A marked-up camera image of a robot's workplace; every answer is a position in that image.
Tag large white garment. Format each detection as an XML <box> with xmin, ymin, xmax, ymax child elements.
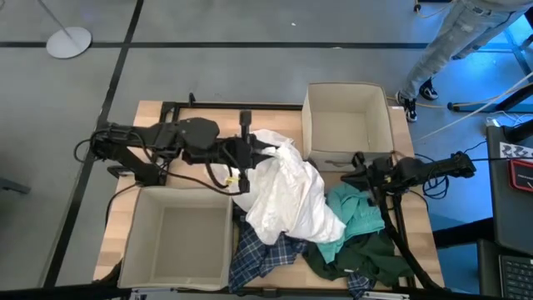
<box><xmin>206</xmin><ymin>128</ymin><xmax>346</xmax><ymax>247</ymax></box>

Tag black support beam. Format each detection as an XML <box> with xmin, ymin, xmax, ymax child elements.
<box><xmin>432</xmin><ymin>217</ymin><xmax>495</xmax><ymax>249</ymax></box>

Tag black side desk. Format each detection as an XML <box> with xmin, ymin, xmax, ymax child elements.
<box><xmin>485</xmin><ymin>124</ymin><xmax>533</xmax><ymax>255</ymax></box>

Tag person's shoe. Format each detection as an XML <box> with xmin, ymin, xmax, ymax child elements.
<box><xmin>395</xmin><ymin>90</ymin><xmax>419</xmax><ymax>123</ymax></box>
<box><xmin>418</xmin><ymin>78</ymin><xmax>440</xmax><ymax>101</ymax></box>

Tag white floor cable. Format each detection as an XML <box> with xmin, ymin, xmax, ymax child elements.
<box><xmin>418</xmin><ymin>72</ymin><xmax>533</xmax><ymax>142</ymax></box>

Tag teal garment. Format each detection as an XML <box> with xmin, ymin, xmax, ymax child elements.
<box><xmin>316</xmin><ymin>182</ymin><xmax>386</xmax><ymax>264</ymax></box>

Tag blue plaid shirt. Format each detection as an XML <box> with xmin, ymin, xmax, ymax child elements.
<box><xmin>227</xmin><ymin>203</ymin><xmax>376</xmax><ymax>300</ymax></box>

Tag grey furniture foot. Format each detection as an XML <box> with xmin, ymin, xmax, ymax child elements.
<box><xmin>0</xmin><ymin>177</ymin><xmax>32</xmax><ymax>195</ymax></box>

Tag grey round-base stand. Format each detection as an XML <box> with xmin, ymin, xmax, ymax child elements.
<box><xmin>36</xmin><ymin>0</ymin><xmax>92</xmax><ymax>59</ymax></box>

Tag blue cable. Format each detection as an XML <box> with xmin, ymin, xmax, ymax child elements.
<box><xmin>414</xmin><ymin>152</ymin><xmax>451</xmax><ymax>200</ymax></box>

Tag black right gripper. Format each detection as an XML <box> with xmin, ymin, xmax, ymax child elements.
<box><xmin>340</xmin><ymin>152</ymin><xmax>396</xmax><ymax>208</ymax></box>

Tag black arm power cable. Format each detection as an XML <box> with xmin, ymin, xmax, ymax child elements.
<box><xmin>104</xmin><ymin>182</ymin><xmax>141</xmax><ymax>228</ymax></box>

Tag red and black device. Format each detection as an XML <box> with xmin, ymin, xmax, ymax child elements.
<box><xmin>508</xmin><ymin>158</ymin><xmax>533</xmax><ymax>193</ymax></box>

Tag black floor stand leg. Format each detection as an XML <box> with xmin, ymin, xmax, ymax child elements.
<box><xmin>447</xmin><ymin>82</ymin><xmax>533</xmax><ymax>113</ymax></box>

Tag beige fabric storage bin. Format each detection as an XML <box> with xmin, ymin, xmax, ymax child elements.
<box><xmin>117</xmin><ymin>186</ymin><xmax>234</xmax><ymax>292</ymax></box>
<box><xmin>301</xmin><ymin>82</ymin><xmax>396</xmax><ymax>173</ymax></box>

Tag dark green garment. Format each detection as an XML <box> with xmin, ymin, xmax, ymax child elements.
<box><xmin>301</xmin><ymin>231</ymin><xmax>416</xmax><ymax>288</ymax></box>

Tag cream cable with black plug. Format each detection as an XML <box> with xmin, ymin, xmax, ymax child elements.
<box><xmin>413</xmin><ymin>0</ymin><xmax>457</xmax><ymax>20</ymax></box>

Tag black-white marker card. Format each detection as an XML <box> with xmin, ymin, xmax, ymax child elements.
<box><xmin>499</xmin><ymin>142</ymin><xmax>533</xmax><ymax>162</ymax></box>

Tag yellow floor cable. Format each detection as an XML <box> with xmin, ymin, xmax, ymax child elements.
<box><xmin>386</xmin><ymin>81</ymin><xmax>533</xmax><ymax>112</ymax></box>

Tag black laptop keyboard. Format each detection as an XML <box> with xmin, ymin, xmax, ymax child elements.
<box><xmin>476</xmin><ymin>239</ymin><xmax>533</xmax><ymax>300</ymax></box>

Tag person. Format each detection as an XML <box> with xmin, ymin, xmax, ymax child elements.
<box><xmin>395</xmin><ymin>0</ymin><xmax>533</xmax><ymax>123</ymax></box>

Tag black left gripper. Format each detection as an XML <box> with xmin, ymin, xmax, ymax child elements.
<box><xmin>216</xmin><ymin>110</ymin><xmax>279</xmax><ymax>193</ymax></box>

